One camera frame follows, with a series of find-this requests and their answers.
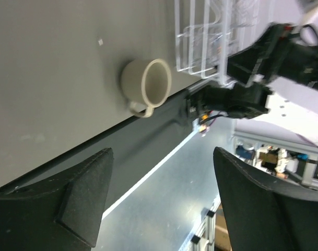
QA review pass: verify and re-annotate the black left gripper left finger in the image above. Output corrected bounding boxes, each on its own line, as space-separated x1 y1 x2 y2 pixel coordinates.
0 148 114 250

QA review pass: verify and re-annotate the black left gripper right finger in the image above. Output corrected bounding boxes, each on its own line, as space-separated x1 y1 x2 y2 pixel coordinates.
213 147 318 250

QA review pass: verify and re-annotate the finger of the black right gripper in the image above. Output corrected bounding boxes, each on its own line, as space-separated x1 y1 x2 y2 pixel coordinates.
227 40 274 87

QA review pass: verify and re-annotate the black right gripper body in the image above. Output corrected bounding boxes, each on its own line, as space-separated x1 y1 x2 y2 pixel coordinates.
260 24 318 91

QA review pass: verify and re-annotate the clear glass cup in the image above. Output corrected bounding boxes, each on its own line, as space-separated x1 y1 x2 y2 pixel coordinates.
193 27 222 67

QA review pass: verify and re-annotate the beige ceramic cup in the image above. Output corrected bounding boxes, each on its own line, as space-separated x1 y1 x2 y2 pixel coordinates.
121 59 172 118

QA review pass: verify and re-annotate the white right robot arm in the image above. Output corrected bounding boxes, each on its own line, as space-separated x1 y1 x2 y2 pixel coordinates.
187 23 318 147

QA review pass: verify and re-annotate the white wire dish rack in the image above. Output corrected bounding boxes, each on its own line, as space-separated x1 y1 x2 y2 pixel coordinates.
174 1 275 87

